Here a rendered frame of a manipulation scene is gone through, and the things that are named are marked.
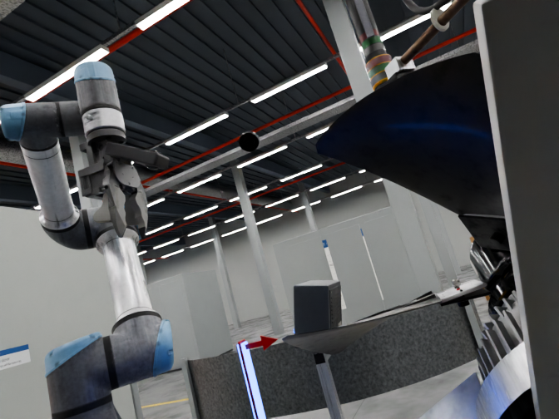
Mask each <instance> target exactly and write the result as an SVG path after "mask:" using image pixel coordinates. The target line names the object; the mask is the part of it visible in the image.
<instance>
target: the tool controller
mask: <svg viewBox="0 0 559 419"><path fill-rule="evenodd" d="M339 326H342V306H341V285H340V281H339V280H311V281H308V282H305V283H300V284H296V285H294V334H300V333H310V332H315V331H319V330H325V329H329V328H336V327H339Z"/></svg>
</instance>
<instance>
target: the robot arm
mask: <svg viewBox="0 0 559 419"><path fill-rule="evenodd" d="M73 73H74V80H75V81H74V84H75V85H76V89H77V99H78V101H56V102H35V103H25V102H22V103H17V104H7V105H3V106H1V107H0V123H1V127H2V132H3V134H4V136H5V138H6V139H7V140H9V141H13V140H15V141H19V144H20V146H21V149H22V153H23V156H24V159H25V161H26V165H27V169H28V172H29V175H30V177H31V180H32V184H33V188H34V190H35V193H36V196H37V200H38V203H39V205H40V208H41V212H40V215H39V220H40V223H41V226H42V228H43V230H44V231H45V233H46V234H47V235H48V236H49V237H50V238H51V239H53V240H54V241H55V242H57V243H58V244H60V245H62V246H64V247H67V248H69V249H76V250H84V249H94V248H96V249H97V251H98V252H99V253H100V254H102V255H104V259H105V263H106V271H107V275H108V279H109V284H110V289H111V296H112V301H113V305H114V309H115V314H116V322H115V323H114V324H113V326H112V328H111V333H112V335H109V336H106V337H103V338H102V334H101V333H100V332H96V333H91V334H89V335H86V336H84V337H81V338H78V339H76V340H73V341H71V342H69V343H65V344H63V345H61V346H60V347H57V348H54V349H53V350H51V351H50V352H49V353H48V354H47V355H46V356H45V360H44V362H45V371H46V374H45V378H46V379H47V390H48V396H49V402H50V408H51V414H52V419H121V417H120V415H119V413H118V411H117V409H116V408H115V406H114V404H113V400H112V395H111V391H112V390H115V389H117V388H120V387H124V386H127V385H130V384H132V383H135V382H139V381H142V380H145V379H147V378H150V377H156V376H157V375H159V374H162V373H163V372H168V371H169V370H171V368H172V367H173V364H174V351H173V341H172V333H171V323H170V320H168V319H163V320H162V319H161V315H160V314H159V313H158V312H157V311H154V310H152V306H151V301H150V298H149V294H148V292H147V288H146V282H145V280H144V276H143V273H142V269H141V264H140V260H139V257H138V254H137V251H136V247H137V245H138V244H139V239H144V238H145V237H146V229H147V220H148V214H147V211H148V207H147V200H146V192H145V190H144V188H143V185H142V183H141V180H140V177H139V176H138V174H137V171H136V168H135V167H134V166H133V165H132V164H131V162H134V163H137V164H141V165H145V166H146V167H147V168H149V169H151V170H157V169H162V170H166V169H167V167H168V164H169V161H170V159H169V158H168V157H165V156H163V155H162V153H160V152H159V151H158V150H142V149H138V148H134V147H130V146H127V145H125V144H126V129H125V125H124V121H123V116H122V113H121V106H120V102H119V98H118V94H117V89H116V80H115V79H114V76H113V72H112V69H111V68H110V67H109V66H108V65H107V64H105V63H103V62H97V61H88V62H82V63H80V64H78V65H77V66H76V67H75V69H74V72H73ZM68 136H85V137H86V138H87V142H84V143H82V144H80V145H79V147H80V151H81V152H85V153H87V159H88V164H89V166H88V167H86V168H84V169H81V170H79V171H78V172H77V173H78V177H79V182H80V187H81V192H82V197H84V196H85V197H87V198H92V199H96V200H102V206H101V207H96V208H90V209H78V208H77V207H76V206H75V205H74V204H73V203H72V196H71V192H70V188H69V184H68V181H67V174H66V171H65V166H64V163H63V158H62V153H61V148H60V145H59V141H58V137H68ZM82 184H83V185H82ZM83 188H84V189H83ZM128 192H129V193H131V195H126V196H125V195H124V194H125V193H128Z"/></svg>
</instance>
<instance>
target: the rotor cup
mask: <svg viewBox="0 0 559 419"><path fill-rule="evenodd" d="M469 255H470V260H471V262H472V264H473V266H474V268H475V269H476V270H477V273H478V277H479V279H480V281H481V282H484V283H486V284H487V286H486V287H484V288H485V289H486V290H488V291H490V292H492V294H491V295H488V296H489V297H490V299H489V303H488V313H489V314H498V313H497V311H496V310H495V308H494V307H495V306H498V307H501V306H502V305H503V304H504V302H503V301H502V299H503V298H508V297H509V296H510V295H511V294H512V291H513V290H515V291H516V284H515V279H514V273H513V267H512V257H511V252H510V251H506V250H501V249H491V248H485V247H480V246H479V244H478V243H477V241H476V240H473V242H472V245H471V248H470V253H469Z"/></svg>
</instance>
